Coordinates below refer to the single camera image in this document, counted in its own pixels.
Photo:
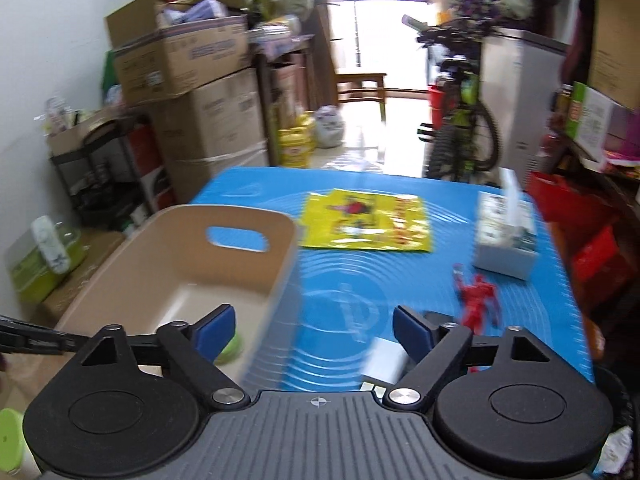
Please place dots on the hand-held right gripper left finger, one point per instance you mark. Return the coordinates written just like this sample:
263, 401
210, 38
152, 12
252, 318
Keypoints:
215, 330

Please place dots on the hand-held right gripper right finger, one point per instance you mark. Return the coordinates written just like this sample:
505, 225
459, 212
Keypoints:
412, 332

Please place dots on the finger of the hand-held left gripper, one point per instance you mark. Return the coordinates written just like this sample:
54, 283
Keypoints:
30, 342

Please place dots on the green round container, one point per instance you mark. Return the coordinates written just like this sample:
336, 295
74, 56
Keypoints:
231, 350

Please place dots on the white charger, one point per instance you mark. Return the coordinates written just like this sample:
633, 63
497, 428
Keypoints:
382, 365

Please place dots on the beige plastic basket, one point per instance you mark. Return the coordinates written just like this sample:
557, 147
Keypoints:
150, 260

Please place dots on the green lidded container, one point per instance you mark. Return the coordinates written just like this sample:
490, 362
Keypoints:
30, 275

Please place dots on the red action figure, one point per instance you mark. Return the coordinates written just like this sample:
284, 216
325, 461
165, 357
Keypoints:
475, 300

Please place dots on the blue silicone mat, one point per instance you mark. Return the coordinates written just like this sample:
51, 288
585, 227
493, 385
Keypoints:
350, 270

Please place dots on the green round object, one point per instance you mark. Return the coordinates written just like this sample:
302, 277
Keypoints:
10, 437

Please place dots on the white patterned bottle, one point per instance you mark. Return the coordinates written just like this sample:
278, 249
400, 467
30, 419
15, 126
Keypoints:
50, 245

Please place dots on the white tissue box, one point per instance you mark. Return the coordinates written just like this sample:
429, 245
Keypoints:
500, 260

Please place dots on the yellow printed packet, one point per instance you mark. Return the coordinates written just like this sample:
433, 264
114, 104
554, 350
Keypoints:
325, 225

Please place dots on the black metal cart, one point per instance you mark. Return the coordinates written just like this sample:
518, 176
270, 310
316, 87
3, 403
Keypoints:
110, 185

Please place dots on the black and green bicycle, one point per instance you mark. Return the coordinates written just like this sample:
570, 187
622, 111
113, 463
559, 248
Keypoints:
450, 145

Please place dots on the red paper bags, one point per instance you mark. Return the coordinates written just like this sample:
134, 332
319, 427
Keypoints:
575, 220

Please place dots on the yellow jug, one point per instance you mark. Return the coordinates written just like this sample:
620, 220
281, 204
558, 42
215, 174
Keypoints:
295, 147

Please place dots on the small brown cardboard box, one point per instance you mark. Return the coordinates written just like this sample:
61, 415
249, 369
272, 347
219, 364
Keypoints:
70, 137

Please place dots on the small white plastic bag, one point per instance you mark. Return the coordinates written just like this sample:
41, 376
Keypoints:
330, 127

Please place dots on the black trash bin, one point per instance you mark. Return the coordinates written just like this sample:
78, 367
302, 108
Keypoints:
620, 410

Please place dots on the white chest freezer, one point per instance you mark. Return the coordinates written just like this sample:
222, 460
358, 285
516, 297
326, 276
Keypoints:
520, 110

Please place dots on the dark wooden shelf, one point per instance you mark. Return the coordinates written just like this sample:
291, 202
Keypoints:
615, 185

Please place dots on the dark wooden table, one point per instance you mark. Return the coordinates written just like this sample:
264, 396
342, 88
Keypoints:
285, 85

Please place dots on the wooden chair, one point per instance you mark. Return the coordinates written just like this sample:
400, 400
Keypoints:
360, 80

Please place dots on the open brown cardboard box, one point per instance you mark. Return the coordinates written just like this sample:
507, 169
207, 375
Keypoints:
190, 60

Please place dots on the green and white box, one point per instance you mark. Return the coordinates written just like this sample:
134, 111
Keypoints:
595, 120

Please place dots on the pink box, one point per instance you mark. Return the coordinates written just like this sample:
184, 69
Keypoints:
625, 135

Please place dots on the floral clothing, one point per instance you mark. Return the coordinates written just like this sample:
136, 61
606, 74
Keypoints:
475, 0

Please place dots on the tall brown cardboard box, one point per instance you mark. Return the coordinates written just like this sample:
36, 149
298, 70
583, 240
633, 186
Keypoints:
617, 45

